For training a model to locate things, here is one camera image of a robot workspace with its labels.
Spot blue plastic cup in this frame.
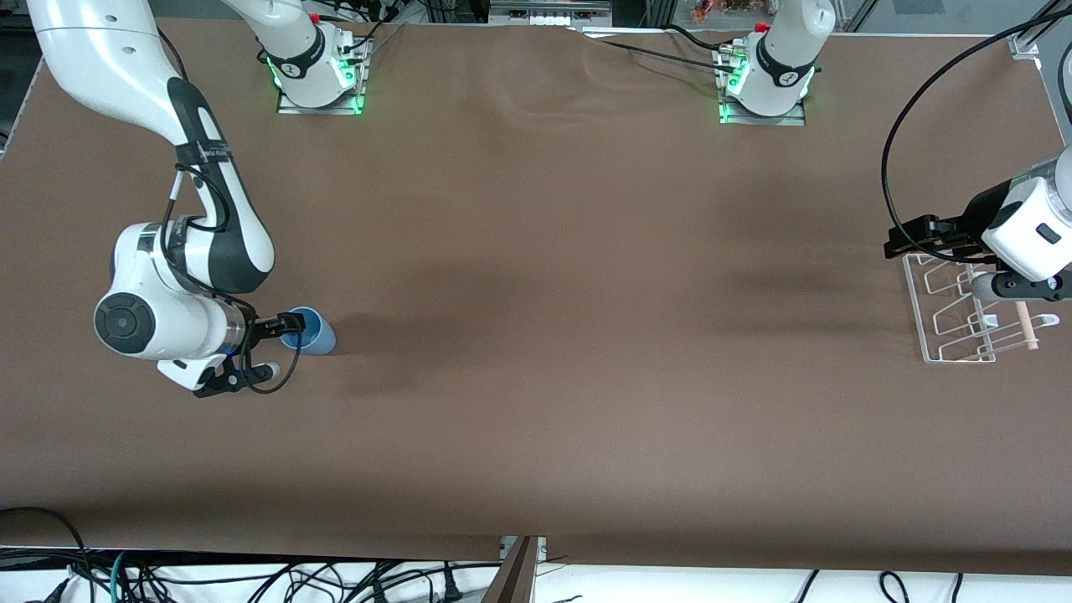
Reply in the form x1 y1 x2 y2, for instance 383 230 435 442
279 307 338 357

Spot colourful snack packets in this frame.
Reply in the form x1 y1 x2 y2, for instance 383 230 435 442
691 0 776 23

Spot white power strip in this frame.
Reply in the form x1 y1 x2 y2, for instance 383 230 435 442
488 0 614 28

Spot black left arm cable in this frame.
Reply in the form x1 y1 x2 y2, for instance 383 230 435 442
879 0 1072 252

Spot white wire cup rack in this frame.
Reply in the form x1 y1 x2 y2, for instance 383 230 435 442
903 251 1061 364

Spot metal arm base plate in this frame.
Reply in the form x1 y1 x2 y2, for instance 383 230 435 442
719 46 807 126
276 38 367 116

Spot aluminium frame profile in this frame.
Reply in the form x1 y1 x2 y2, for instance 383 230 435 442
1008 29 1072 145

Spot thick black floor cable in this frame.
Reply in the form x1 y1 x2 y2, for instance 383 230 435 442
0 506 89 587

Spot short black tabletop cable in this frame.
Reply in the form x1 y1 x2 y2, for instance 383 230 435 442
664 23 746 56

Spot small metal bracket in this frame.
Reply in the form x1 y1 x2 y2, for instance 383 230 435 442
499 536 549 564

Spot long black tabletop cable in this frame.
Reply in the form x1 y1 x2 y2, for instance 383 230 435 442
569 28 738 72

